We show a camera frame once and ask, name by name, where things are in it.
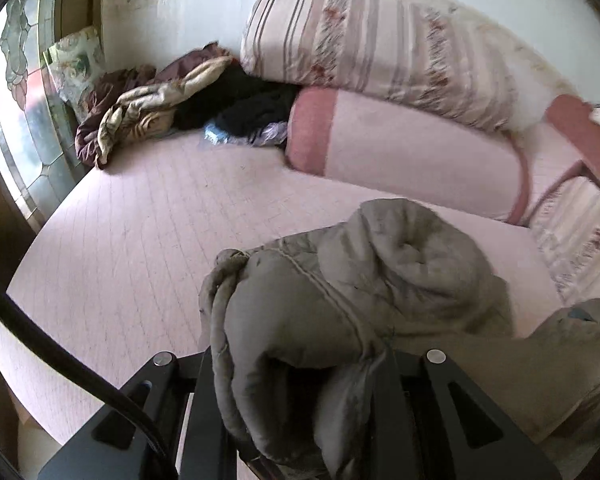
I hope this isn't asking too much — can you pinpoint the striped cushion at right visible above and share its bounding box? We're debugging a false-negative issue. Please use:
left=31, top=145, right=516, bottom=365
left=529, top=175, right=600, bottom=307

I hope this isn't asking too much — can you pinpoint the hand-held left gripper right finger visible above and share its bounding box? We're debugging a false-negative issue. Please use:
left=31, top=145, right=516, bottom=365
left=369, top=348, right=564, bottom=480

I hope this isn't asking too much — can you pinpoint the stained glass window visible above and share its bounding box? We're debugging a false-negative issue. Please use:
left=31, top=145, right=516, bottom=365
left=0, top=0, right=90, bottom=222

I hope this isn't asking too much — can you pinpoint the thick black cable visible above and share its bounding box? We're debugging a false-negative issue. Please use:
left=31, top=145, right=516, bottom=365
left=0, top=267, right=173, bottom=468

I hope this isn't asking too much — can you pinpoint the black clothes pile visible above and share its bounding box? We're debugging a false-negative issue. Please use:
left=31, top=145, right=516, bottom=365
left=172, top=64, right=302, bottom=147

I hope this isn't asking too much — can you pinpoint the olive quilted hooded jacket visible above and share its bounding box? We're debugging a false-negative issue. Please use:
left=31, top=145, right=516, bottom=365
left=199, top=198, right=600, bottom=480

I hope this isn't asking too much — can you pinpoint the floral green cushion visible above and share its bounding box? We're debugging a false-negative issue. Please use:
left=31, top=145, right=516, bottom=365
left=42, top=26, right=107, bottom=117

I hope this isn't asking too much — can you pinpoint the clear plastic bag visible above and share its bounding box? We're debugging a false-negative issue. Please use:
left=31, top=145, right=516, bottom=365
left=251, top=120, right=289, bottom=148

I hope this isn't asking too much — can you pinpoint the pink quilted bed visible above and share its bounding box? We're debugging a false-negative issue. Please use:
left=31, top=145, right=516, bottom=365
left=0, top=129, right=568, bottom=466

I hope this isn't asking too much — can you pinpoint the blue plastic bag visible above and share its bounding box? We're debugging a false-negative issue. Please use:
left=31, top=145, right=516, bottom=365
left=202, top=122, right=232, bottom=147

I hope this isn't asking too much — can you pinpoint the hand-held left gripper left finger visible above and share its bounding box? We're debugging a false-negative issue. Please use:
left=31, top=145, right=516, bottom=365
left=36, top=347, right=237, bottom=480

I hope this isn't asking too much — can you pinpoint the dark pink pillow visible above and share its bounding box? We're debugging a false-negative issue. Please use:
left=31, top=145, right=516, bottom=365
left=522, top=93, right=600, bottom=223

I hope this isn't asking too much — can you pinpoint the pink bolster pillow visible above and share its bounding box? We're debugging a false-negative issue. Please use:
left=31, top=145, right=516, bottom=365
left=284, top=87, right=532, bottom=227

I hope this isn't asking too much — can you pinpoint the brown and beige blanket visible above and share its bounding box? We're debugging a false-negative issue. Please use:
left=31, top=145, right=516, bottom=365
left=74, top=42, right=237, bottom=170

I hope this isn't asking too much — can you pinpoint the striped floral pillow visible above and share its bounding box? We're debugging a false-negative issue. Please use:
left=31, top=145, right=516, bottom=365
left=240, top=0, right=532, bottom=135

